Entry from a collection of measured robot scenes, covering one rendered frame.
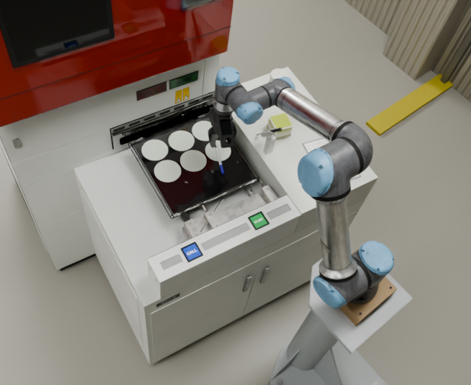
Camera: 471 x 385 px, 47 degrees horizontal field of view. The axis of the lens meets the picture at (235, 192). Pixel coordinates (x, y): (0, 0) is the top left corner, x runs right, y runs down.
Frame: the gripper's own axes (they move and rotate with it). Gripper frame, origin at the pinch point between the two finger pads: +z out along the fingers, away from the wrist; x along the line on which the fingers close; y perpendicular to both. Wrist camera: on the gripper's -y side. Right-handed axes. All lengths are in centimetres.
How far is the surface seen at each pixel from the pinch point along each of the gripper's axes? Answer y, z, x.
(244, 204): -19.9, 10.7, -5.5
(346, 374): -71, 97, -53
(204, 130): 14.9, 8.7, 2.6
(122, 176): 3.5, 16.7, 36.5
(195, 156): 3.0, 8.7, 8.4
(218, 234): -34.6, 2.7, 8.3
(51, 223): 6, 48, 68
